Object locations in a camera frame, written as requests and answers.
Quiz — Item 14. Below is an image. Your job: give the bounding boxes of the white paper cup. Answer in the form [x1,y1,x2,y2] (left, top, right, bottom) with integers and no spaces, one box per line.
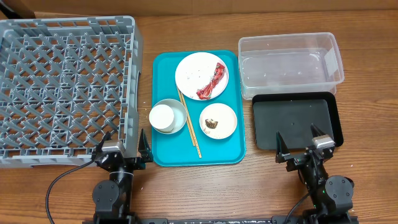
[149,104,175,133]

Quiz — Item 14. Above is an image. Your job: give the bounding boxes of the red snack wrapper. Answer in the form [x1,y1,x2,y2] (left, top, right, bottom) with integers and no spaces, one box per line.
[196,63,225,100]

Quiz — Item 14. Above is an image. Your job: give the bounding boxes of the grey dishwasher rack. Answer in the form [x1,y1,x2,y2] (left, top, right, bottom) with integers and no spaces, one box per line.
[1,16,143,168]

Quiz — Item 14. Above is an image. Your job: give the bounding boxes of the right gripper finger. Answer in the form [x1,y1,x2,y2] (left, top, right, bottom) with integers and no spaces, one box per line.
[310,123,325,138]
[275,132,290,164]

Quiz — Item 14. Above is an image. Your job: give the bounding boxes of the wooden chopstick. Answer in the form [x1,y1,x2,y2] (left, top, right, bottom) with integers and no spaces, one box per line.
[177,88,197,147]
[177,88,202,159]

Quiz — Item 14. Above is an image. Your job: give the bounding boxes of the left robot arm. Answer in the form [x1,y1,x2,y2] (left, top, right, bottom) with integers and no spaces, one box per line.
[92,130,153,224]

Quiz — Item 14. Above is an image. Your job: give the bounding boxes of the teal plastic tray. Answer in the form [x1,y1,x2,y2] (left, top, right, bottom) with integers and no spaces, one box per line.
[152,50,246,167]

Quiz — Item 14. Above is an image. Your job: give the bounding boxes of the black tray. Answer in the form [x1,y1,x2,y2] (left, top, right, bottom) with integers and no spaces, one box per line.
[252,91,344,150]

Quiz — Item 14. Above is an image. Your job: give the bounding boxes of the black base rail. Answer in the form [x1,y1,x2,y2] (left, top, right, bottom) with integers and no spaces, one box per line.
[99,216,359,224]

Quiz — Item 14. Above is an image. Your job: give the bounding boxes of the large white plate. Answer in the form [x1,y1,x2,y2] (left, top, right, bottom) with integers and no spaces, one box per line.
[175,52,229,101]

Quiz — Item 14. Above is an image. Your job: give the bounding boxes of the clear plastic bin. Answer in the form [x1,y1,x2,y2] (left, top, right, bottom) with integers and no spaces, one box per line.
[238,32,345,100]

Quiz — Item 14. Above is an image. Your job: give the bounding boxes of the white bowl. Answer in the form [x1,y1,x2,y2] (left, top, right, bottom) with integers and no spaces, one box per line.
[152,99,187,134]

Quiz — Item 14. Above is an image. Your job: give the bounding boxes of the small pink bowl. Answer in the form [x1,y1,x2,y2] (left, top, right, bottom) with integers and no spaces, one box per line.
[199,103,238,139]

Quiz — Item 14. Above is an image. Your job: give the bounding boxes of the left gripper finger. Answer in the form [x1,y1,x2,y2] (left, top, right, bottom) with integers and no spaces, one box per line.
[138,129,154,163]
[98,132,111,151]

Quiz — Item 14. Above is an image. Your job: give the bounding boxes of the brown food scrap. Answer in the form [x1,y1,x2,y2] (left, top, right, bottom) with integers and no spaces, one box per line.
[205,119,218,129]

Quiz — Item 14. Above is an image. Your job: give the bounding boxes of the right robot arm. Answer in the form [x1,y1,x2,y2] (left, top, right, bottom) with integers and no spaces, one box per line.
[275,124,358,223]

